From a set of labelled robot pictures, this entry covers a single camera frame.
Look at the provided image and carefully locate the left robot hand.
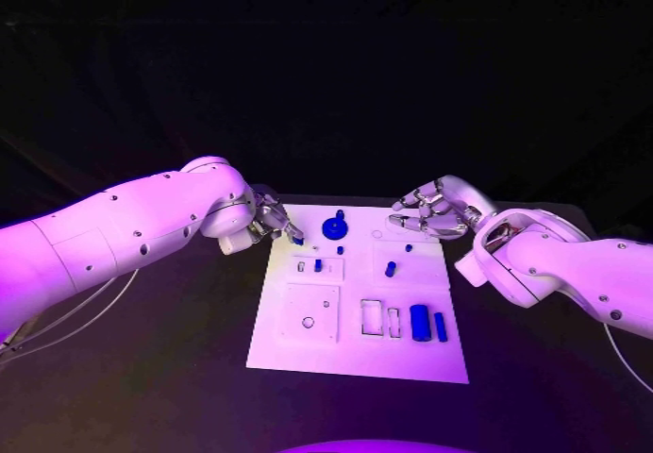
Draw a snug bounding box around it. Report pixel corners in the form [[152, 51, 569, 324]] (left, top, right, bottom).
[[246, 191, 305, 246]]

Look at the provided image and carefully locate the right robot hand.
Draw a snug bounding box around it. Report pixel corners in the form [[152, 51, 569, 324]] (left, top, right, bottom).
[[387, 174, 498, 241]]

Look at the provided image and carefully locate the white task board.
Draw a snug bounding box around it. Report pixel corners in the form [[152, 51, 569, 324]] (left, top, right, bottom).
[[245, 203, 471, 385]]

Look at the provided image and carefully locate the blue gear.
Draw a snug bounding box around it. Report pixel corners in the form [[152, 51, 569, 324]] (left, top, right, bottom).
[[320, 209, 350, 241]]

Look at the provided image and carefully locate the large blue cylinder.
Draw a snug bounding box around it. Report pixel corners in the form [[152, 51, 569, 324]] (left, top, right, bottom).
[[407, 304, 432, 343]]

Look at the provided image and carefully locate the white cable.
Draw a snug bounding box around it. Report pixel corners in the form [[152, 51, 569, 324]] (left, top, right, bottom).
[[602, 322, 653, 394], [0, 269, 141, 356], [0, 277, 119, 350]]

